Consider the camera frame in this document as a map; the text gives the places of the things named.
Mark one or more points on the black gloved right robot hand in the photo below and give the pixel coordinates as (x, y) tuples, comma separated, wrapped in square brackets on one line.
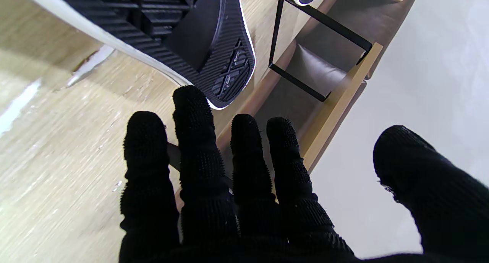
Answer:
[(206, 202)]

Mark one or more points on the dark brown leather sofa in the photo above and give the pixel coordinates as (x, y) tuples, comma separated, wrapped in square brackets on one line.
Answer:
[(317, 68)]

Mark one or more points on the white paper scrap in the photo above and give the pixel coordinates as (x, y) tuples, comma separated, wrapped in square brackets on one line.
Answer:
[(19, 102), (93, 62)]

